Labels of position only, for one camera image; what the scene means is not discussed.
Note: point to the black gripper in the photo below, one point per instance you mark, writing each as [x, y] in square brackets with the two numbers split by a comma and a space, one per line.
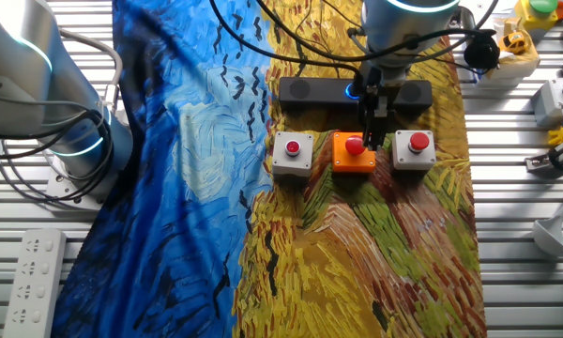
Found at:
[373, 94]

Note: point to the black speaker bar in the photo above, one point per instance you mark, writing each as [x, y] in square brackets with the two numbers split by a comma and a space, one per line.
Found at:
[314, 91]

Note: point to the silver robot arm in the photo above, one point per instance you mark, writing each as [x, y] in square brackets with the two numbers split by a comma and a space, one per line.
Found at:
[19, 80]

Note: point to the orange box red mushroom button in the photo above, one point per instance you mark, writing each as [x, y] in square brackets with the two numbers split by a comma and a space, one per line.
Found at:
[347, 162]

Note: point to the grey box large red button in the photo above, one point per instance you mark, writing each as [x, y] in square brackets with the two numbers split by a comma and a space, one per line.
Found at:
[413, 157]

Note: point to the grey box small red button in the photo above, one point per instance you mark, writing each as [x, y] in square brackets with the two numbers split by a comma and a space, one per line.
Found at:
[292, 157]

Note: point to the black round connector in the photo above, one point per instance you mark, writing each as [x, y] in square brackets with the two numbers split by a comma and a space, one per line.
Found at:
[481, 52]

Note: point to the yellow toy car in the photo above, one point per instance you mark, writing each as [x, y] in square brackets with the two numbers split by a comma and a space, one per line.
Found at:
[514, 43]

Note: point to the metal clamp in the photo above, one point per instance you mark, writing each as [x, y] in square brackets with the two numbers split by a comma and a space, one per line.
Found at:
[539, 162]

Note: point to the grey box green button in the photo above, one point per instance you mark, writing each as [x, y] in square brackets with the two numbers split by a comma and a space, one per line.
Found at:
[549, 98]

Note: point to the small yellow plastic piece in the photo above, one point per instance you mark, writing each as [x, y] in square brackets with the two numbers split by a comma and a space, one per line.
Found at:
[556, 137]

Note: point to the yellow box green button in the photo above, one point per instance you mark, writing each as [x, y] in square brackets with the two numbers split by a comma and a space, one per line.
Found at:
[537, 14]

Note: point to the painted wheat field cloth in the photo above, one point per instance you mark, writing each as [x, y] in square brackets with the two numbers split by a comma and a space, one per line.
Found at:
[169, 188]

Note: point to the white power strip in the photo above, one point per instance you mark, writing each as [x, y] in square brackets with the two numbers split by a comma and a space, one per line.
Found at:
[35, 281]

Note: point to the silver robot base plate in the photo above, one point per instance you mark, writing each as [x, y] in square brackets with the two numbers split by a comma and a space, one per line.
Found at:
[58, 185]

